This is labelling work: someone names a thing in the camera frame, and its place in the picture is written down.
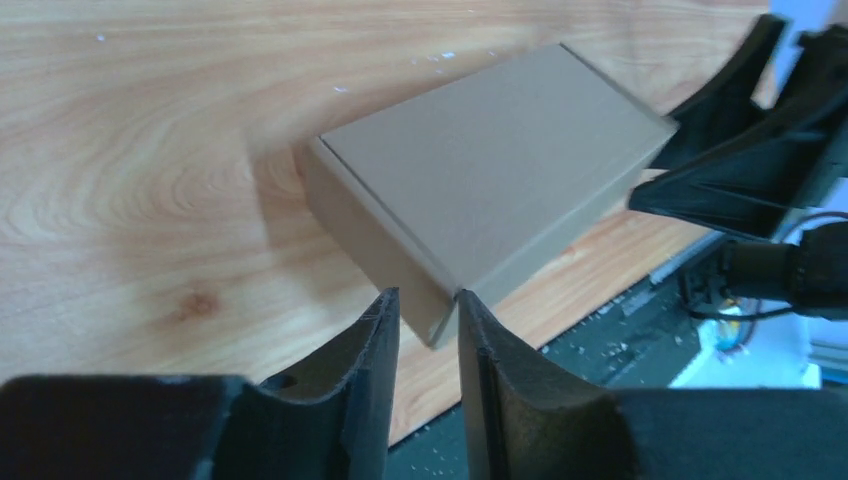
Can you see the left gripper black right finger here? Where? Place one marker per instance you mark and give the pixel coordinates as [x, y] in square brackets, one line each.
[528, 418]

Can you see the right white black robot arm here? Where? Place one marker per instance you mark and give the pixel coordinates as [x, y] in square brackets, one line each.
[810, 277]

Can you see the brown cardboard paper box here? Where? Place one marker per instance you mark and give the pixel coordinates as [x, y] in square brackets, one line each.
[480, 183]

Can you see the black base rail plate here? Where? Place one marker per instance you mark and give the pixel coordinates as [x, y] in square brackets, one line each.
[643, 337]

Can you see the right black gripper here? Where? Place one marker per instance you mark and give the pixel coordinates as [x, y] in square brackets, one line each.
[791, 159]

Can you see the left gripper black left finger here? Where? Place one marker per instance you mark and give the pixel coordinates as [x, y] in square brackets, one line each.
[325, 417]

